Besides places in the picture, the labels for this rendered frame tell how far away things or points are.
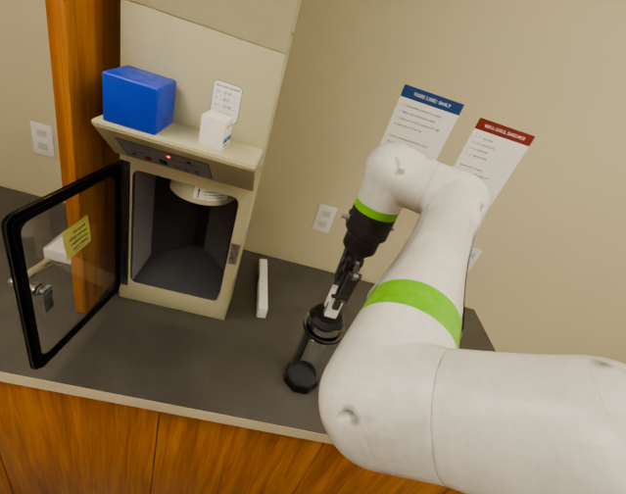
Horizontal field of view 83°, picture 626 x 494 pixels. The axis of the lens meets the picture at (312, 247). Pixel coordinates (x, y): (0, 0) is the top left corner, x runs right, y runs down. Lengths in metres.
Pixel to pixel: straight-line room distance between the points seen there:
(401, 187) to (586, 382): 0.45
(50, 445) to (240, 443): 0.56
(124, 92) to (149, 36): 0.14
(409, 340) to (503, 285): 1.43
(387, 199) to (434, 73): 0.68
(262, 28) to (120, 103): 0.30
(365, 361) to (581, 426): 0.15
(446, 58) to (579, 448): 1.14
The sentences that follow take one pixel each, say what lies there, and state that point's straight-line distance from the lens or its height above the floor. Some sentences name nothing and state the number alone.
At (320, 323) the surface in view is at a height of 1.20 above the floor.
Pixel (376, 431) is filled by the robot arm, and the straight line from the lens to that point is 0.33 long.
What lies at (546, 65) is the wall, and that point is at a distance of 1.41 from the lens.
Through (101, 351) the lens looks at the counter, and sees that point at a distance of 1.09.
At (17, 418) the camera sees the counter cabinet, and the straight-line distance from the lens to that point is 1.33.
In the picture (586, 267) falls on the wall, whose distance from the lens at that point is 1.88.
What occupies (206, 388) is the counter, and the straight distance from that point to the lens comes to 1.02.
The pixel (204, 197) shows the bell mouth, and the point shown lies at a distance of 0.95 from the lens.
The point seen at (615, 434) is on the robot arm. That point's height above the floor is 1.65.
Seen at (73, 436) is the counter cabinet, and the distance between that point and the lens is 1.32.
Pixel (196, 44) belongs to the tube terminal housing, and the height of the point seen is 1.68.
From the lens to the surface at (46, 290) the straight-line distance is 0.87.
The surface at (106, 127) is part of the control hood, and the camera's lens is 0.82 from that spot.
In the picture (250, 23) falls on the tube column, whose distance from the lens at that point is 0.81.
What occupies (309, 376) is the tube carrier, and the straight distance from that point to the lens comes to 1.01.
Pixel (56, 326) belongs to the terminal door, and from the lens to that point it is 0.99.
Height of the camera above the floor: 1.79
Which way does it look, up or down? 32 degrees down
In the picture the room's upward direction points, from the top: 20 degrees clockwise
